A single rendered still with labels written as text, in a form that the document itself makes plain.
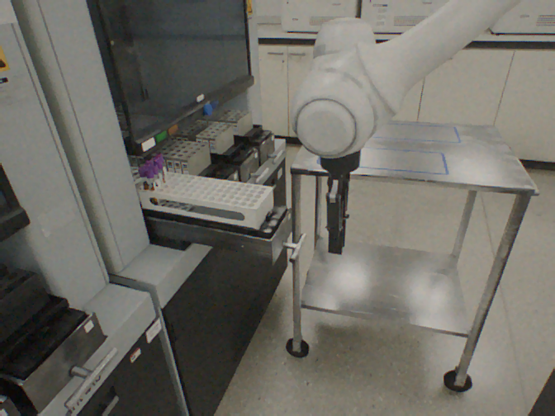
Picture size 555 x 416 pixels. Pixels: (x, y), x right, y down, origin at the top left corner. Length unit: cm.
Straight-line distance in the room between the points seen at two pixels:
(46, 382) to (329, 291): 97
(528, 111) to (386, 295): 203
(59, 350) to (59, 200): 24
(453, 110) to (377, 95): 261
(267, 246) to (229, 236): 9
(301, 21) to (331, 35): 246
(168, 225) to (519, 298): 162
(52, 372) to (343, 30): 66
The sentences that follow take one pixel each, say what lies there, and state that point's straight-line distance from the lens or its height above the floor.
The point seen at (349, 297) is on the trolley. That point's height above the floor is 28.
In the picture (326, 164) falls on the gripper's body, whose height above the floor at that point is 98.
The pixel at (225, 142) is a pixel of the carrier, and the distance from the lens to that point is 116.
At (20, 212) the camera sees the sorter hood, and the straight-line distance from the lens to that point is 65.
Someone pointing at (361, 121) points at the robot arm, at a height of 113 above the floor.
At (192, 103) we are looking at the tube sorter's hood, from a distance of 99.
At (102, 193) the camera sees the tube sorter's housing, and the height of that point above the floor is 93.
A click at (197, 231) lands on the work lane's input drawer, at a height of 79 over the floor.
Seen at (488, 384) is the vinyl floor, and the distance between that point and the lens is 167.
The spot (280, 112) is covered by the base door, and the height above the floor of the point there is 29.
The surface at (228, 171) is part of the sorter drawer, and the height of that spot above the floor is 82.
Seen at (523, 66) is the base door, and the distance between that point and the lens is 305.
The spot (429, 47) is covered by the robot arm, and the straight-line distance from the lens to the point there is 49.
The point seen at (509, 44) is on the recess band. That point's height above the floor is 84.
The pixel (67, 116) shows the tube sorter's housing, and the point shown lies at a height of 108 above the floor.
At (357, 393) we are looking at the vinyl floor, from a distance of 151.
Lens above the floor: 127
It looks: 31 degrees down
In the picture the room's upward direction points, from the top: 2 degrees counter-clockwise
